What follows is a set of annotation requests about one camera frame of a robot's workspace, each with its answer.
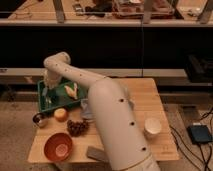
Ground cluttered box on shelf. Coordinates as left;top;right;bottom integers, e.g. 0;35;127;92
112;0;174;18

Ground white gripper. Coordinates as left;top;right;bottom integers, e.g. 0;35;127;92
42;70;62;97

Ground black cable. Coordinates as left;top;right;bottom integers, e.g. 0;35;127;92
169;106;213;171

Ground long wooden shelf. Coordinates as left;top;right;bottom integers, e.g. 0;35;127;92
0;0;213;27

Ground orange bowl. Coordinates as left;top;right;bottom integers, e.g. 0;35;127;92
44;133;73;162

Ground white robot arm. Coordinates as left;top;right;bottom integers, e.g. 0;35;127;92
44;52;160;171

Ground wooden board table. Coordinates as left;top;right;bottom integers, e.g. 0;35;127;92
28;78;179;163

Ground yellow apple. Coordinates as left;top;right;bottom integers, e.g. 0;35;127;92
54;108;68;122

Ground dark grape bunch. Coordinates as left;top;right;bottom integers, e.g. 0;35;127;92
67;120;89;137

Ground yellow banana pieces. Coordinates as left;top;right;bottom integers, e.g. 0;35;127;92
64;84;78;100

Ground black foot pedal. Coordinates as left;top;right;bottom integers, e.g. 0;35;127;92
187;125;212;144

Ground green plastic tray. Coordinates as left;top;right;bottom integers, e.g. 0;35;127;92
37;79;87;113

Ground grey folded cloth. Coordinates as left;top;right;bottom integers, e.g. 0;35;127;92
80;99;93;120

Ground white paper cup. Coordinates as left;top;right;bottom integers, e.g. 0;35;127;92
144;118;162;139

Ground grey sponge block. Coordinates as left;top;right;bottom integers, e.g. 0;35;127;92
86;146;108;162

